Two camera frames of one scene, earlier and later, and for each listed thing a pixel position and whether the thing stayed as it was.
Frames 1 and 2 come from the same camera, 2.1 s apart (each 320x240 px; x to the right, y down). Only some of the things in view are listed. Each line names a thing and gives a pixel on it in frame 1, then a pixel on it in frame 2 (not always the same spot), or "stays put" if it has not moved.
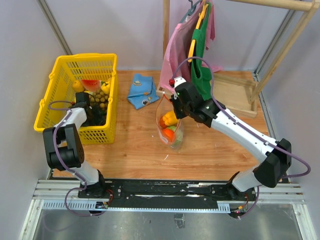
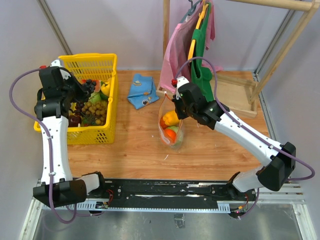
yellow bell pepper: (106, 87) stays put
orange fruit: (169, 134) stays put
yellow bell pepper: (170, 118) stays put
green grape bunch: (99, 99) -> (98, 110)
